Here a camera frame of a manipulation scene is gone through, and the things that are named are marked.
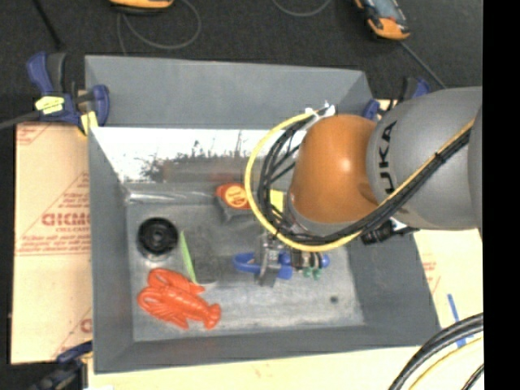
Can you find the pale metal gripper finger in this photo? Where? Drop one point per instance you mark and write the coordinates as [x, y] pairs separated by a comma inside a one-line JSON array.
[[268, 272], [269, 247]]

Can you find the yellow flat block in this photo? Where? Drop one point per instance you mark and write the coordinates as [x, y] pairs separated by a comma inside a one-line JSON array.
[[277, 203]]

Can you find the light green flat stick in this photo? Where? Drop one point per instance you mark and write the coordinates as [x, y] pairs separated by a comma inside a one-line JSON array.
[[189, 260]]

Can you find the red toy lobster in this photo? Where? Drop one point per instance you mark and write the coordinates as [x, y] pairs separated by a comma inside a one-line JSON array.
[[174, 303]]

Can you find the black round lid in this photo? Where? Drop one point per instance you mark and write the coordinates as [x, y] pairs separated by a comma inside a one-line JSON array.
[[157, 236]]

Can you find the grey metal bin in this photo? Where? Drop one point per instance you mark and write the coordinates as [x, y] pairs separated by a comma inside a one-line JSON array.
[[227, 92]]

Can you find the brown cardboard board red print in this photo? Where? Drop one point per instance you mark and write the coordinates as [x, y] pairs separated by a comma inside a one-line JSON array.
[[48, 177]]

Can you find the black cylinder on white bracket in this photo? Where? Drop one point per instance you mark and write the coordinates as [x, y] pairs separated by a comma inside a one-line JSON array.
[[375, 234]]

